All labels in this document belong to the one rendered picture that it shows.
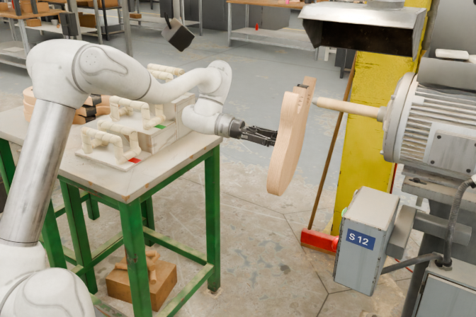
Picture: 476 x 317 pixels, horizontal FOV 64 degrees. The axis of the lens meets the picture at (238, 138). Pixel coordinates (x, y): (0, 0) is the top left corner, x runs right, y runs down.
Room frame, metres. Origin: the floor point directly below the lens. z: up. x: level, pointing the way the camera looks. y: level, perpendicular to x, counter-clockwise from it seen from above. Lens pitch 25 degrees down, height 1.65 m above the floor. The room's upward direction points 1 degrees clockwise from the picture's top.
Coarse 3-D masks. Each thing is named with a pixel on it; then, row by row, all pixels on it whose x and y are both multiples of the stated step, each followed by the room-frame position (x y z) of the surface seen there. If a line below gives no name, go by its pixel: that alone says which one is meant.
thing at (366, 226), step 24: (360, 192) 0.81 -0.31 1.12; (384, 192) 0.81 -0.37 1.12; (360, 216) 0.72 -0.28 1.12; (384, 216) 0.72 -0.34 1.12; (360, 240) 0.69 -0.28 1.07; (384, 240) 0.67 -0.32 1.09; (336, 264) 0.71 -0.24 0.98; (360, 264) 0.68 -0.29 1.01; (408, 264) 0.77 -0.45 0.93; (360, 288) 0.68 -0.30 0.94
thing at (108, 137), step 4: (84, 128) 1.33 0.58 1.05; (88, 128) 1.33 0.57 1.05; (84, 132) 1.32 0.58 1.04; (88, 132) 1.31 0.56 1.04; (92, 132) 1.30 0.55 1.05; (96, 132) 1.30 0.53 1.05; (100, 132) 1.29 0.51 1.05; (104, 132) 1.29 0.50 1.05; (92, 136) 1.30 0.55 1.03; (96, 136) 1.29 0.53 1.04; (100, 136) 1.28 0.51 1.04; (104, 136) 1.28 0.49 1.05; (108, 136) 1.27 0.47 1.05; (112, 136) 1.27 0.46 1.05; (116, 136) 1.26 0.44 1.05; (104, 140) 1.27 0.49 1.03; (108, 140) 1.26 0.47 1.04; (112, 140) 1.25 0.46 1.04; (116, 140) 1.25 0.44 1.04; (120, 140) 1.26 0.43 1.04
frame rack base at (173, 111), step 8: (192, 96) 1.60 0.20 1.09; (152, 104) 1.54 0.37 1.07; (168, 104) 1.50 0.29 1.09; (176, 104) 1.50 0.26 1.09; (184, 104) 1.54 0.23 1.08; (192, 104) 1.59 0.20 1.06; (152, 112) 1.54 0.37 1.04; (168, 112) 1.50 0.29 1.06; (176, 112) 1.49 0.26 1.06; (176, 120) 1.49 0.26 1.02; (176, 128) 1.49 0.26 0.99; (184, 128) 1.54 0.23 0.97; (176, 136) 1.49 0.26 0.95
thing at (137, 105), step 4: (112, 96) 1.47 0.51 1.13; (116, 96) 1.47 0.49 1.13; (112, 100) 1.46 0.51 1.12; (116, 100) 1.45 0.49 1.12; (120, 100) 1.44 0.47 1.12; (124, 100) 1.44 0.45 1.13; (128, 100) 1.43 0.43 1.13; (132, 100) 1.43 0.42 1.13; (120, 104) 1.45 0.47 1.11; (124, 104) 1.43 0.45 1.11; (128, 104) 1.42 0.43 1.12; (132, 104) 1.41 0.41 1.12; (136, 104) 1.41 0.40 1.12; (140, 104) 1.40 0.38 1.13; (144, 104) 1.39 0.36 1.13; (136, 108) 1.41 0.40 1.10; (140, 108) 1.39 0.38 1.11
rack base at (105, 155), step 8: (112, 144) 1.42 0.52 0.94; (80, 152) 1.34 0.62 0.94; (96, 152) 1.34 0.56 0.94; (104, 152) 1.35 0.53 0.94; (112, 152) 1.35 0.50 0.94; (144, 152) 1.35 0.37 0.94; (96, 160) 1.29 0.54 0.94; (104, 160) 1.28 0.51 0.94; (112, 160) 1.28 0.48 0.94; (144, 160) 1.31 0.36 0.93; (120, 168) 1.23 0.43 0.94; (128, 168) 1.23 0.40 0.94
